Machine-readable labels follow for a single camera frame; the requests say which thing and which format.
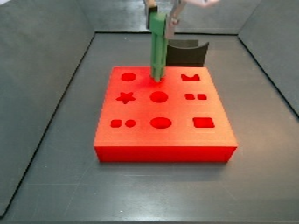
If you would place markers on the black curved holder stand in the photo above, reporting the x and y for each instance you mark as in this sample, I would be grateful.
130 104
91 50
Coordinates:
186 53

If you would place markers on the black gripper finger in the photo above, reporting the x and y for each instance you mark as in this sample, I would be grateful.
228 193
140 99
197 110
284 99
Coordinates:
150 8

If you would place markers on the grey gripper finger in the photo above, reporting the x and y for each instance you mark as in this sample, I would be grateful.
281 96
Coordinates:
173 18

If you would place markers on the red shape-sorter block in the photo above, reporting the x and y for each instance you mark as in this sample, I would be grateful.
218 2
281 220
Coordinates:
168 121

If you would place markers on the green three-prong peg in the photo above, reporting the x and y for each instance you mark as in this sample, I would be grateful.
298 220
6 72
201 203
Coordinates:
160 45

